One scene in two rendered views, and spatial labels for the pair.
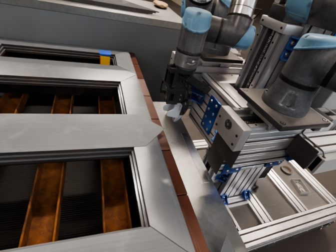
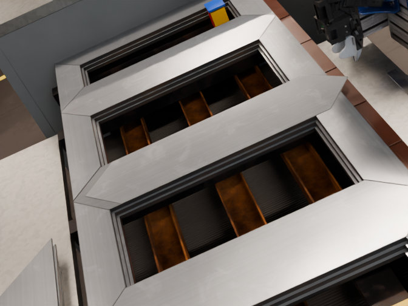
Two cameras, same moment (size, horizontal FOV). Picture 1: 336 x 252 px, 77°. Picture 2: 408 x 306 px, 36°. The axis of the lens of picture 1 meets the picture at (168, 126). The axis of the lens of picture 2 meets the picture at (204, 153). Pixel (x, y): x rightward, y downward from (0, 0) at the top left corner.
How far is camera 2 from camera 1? 0.89 m
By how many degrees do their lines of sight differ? 20
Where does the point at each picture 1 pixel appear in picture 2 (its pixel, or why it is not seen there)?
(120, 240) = (337, 199)
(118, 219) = not seen: hidden behind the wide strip
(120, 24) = not seen: outside the picture
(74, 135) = (241, 132)
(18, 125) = (178, 146)
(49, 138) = (217, 145)
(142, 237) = (358, 190)
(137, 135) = (315, 101)
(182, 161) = (399, 113)
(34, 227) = not seen: hidden behind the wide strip
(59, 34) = (136, 10)
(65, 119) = (220, 119)
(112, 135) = (283, 113)
